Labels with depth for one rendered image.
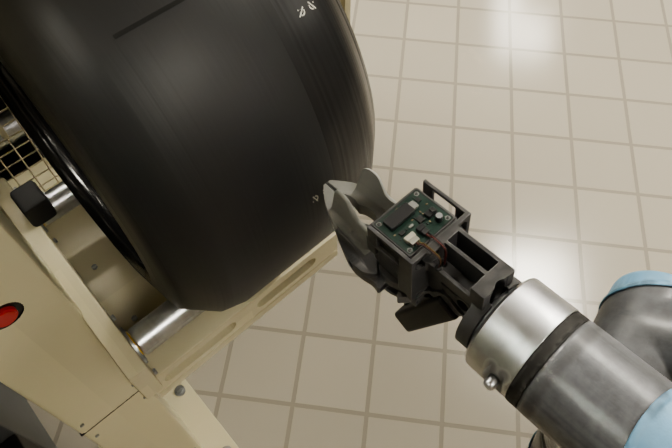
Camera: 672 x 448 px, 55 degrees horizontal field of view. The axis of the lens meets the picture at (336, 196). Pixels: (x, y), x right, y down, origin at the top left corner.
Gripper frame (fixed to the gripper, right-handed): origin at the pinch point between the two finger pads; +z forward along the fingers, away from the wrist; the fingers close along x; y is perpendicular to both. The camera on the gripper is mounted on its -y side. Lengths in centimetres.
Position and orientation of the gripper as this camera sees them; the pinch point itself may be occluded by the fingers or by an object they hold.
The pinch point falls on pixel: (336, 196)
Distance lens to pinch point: 64.5
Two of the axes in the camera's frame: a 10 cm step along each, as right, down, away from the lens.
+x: -7.4, 5.7, -3.5
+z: -6.7, -5.6, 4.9
